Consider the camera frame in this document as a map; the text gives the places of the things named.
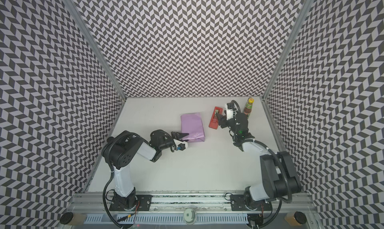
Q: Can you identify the corner jar black lid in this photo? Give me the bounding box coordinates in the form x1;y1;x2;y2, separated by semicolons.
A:
284;211;308;227
60;212;87;226

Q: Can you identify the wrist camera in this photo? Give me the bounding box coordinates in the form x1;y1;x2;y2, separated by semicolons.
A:
225;102;236;120
174;140;189;151

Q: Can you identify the right corner jar black lid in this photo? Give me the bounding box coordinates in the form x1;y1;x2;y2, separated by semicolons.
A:
284;211;308;227

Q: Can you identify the pink wrapping paper sheet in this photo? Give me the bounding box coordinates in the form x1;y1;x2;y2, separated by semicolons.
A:
181;113;206;143

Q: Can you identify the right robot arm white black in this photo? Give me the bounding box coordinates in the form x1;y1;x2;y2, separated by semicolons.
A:
215;113;302;210

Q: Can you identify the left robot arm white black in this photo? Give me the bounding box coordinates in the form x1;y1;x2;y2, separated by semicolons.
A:
102;129;189;211

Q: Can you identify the small jar black lid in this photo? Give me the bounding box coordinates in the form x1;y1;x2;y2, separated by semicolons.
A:
107;137;115;143

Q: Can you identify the green sauce bottle yellow cap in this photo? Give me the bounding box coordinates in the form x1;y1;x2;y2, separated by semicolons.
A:
243;97;255;118

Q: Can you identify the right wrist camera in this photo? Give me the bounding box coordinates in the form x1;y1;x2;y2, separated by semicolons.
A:
225;102;236;120

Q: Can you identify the left corner jar black lid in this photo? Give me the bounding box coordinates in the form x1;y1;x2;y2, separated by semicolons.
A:
60;212;87;226

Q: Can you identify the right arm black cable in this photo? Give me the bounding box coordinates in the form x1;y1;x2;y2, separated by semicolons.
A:
254;140;293;229

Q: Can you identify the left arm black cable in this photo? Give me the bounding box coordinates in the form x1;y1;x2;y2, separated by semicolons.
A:
101;169;124;229

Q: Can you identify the red tape dispenser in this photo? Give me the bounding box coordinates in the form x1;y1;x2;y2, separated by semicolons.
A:
209;107;223;130

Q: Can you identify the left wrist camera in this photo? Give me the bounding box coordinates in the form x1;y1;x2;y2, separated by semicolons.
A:
174;140;189;151

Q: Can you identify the round white button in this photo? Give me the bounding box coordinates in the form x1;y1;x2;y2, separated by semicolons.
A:
183;208;197;225

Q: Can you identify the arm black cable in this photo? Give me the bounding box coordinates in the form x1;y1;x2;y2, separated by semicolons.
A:
101;169;124;229
254;140;293;229

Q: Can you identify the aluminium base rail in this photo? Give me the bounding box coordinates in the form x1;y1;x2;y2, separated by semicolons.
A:
67;191;317;214

